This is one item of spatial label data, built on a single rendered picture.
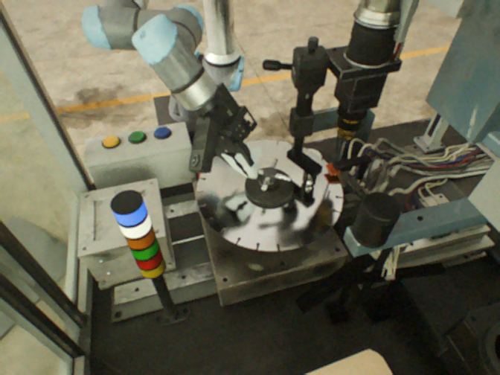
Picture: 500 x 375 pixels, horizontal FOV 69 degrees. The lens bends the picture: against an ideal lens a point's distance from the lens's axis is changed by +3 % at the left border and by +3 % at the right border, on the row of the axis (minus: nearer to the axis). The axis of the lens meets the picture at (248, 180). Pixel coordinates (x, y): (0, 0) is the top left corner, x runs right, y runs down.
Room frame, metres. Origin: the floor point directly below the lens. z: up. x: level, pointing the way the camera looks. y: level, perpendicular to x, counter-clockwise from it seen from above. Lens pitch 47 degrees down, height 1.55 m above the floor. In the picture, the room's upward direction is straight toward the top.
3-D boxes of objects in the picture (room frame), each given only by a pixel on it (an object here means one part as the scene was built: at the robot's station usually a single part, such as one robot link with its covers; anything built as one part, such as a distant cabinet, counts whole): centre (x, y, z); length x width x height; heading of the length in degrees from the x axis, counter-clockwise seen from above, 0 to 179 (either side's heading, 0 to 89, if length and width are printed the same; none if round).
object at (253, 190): (0.53, -0.05, 0.96); 0.11 x 0.11 x 0.03
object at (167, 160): (0.75, 0.31, 0.82); 0.28 x 0.11 x 0.15; 106
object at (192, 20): (0.68, 0.15, 1.24); 0.11 x 0.11 x 0.08; 85
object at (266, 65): (0.59, -0.07, 1.21); 0.08 x 0.06 x 0.03; 106
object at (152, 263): (0.32, 0.17, 1.02); 0.05 x 0.04 x 0.03; 16
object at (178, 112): (1.10, 0.22, 0.80); 0.15 x 0.15 x 0.10
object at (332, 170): (0.58, -0.23, 0.95); 0.10 x 0.03 x 0.07; 106
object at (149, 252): (0.32, 0.17, 1.05); 0.05 x 0.04 x 0.03; 16
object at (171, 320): (0.32, 0.17, 0.76); 0.09 x 0.03 x 0.03; 106
